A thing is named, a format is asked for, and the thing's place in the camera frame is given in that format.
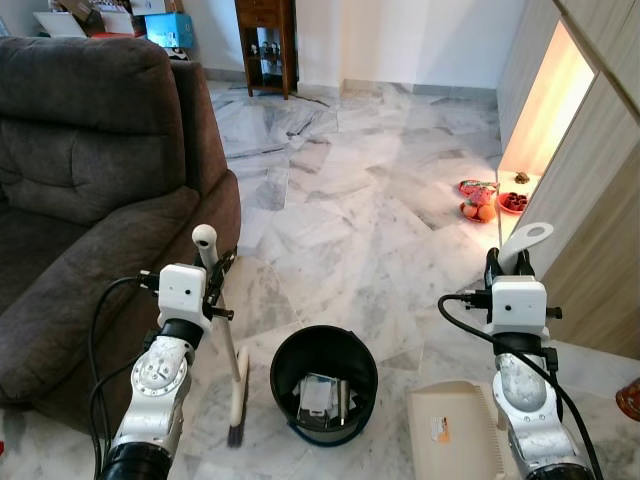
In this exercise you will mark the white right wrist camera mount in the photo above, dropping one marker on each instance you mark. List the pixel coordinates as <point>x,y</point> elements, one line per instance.
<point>518,310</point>

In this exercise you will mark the red plate with oranges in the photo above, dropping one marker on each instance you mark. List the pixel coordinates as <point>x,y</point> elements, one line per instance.
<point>478,205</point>

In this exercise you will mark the black round waste bin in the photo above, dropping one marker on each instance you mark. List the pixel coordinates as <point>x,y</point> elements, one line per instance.
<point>290,350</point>

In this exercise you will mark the white flat box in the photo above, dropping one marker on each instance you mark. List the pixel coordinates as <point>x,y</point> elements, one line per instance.
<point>65,24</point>

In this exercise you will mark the red vase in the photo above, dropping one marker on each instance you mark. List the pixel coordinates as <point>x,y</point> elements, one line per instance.
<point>630,400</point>

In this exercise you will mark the light wood cabinet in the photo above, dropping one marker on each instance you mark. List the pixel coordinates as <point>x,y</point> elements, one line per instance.
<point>600,220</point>

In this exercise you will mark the cream broom with dark bristles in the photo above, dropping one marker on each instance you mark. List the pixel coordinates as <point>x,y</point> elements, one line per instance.
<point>238,400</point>

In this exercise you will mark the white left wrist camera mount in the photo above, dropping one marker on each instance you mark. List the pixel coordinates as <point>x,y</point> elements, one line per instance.
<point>182,292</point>

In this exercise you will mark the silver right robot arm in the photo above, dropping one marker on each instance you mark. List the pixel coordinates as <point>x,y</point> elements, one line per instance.
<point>530,410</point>

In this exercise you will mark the dark wood shelf stand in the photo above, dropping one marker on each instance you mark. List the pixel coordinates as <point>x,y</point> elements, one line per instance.
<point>262,15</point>

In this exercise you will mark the small red plate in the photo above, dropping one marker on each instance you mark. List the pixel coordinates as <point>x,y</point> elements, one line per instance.
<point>514,203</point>

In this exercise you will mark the black and white helmet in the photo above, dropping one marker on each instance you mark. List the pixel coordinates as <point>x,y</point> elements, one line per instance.
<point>178,53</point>

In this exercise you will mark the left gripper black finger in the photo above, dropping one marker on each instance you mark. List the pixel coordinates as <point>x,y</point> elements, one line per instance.
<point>229,268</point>
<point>215,282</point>

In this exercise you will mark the blue box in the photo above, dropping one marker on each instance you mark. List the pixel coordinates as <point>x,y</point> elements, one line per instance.
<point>170,28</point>

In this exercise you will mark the dark brown fabric sofa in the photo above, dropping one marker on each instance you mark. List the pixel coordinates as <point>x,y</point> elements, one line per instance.
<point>90,200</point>

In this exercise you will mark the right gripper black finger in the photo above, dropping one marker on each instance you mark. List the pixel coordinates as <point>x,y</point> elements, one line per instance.
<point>527,264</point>
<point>493,260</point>

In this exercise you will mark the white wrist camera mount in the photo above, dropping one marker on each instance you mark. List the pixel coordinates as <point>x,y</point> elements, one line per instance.
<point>518,310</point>
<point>182,292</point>

